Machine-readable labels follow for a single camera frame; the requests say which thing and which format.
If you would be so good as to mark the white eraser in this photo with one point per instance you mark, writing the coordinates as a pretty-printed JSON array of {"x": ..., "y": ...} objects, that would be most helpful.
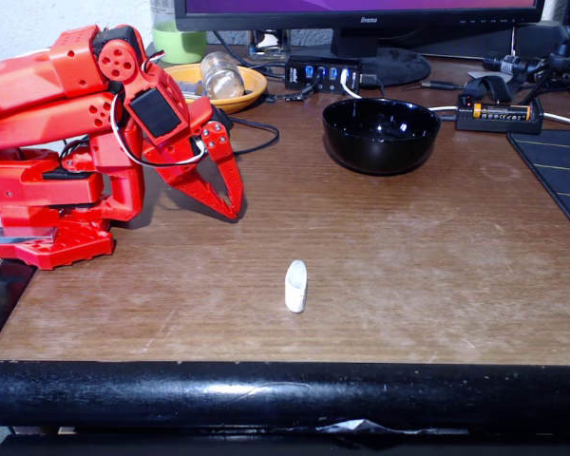
[{"x": 296, "y": 290}]

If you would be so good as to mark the clear plastic piece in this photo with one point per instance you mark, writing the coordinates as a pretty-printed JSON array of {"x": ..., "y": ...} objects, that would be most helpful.
[{"x": 192, "y": 89}]

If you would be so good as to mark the green cup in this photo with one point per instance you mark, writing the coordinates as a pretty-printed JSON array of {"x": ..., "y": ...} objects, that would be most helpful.
[{"x": 180, "y": 45}]

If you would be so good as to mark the clear glass jar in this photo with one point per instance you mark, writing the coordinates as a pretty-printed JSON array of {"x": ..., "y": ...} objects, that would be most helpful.
[{"x": 221, "y": 78}]

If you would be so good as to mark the yellow plate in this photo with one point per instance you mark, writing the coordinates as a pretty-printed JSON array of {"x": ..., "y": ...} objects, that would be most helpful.
[{"x": 254, "y": 90}]

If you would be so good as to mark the black USB hub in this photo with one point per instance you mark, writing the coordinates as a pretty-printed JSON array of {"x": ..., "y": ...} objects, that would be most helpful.
[{"x": 297, "y": 76}]

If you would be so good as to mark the black bowl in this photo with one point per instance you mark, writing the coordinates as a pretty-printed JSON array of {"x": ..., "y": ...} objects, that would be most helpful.
[{"x": 380, "y": 152}]

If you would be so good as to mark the black computer monitor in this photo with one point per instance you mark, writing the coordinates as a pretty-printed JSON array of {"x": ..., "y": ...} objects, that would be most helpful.
[{"x": 361, "y": 21}]

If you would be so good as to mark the black table edge padding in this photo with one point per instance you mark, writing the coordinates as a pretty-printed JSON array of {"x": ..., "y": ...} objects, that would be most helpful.
[{"x": 266, "y": 394}]

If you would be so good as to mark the black audio plug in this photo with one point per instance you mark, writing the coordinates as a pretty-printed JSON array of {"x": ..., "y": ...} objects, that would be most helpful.
[{"x": 439, "y": 85}]

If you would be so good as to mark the black battery charger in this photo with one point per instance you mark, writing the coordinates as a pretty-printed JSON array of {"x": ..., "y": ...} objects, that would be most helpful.
[{"x": 494, "y": 126}]

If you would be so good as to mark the yellow black battery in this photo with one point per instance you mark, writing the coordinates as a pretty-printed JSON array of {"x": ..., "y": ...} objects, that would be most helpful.
[{"x": 503, "y": 111}]

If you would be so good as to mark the black flashlight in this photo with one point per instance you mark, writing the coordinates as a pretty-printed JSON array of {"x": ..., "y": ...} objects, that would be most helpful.
[{"x": 508, "y": 64}]

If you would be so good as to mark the black desk mat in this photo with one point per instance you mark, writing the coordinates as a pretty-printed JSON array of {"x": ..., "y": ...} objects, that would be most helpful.
[{"x": 560, "y": 166}]

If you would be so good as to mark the black tripod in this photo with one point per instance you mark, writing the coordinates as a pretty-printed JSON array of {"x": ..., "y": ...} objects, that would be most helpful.
[{"x": 563, "y": 62}]

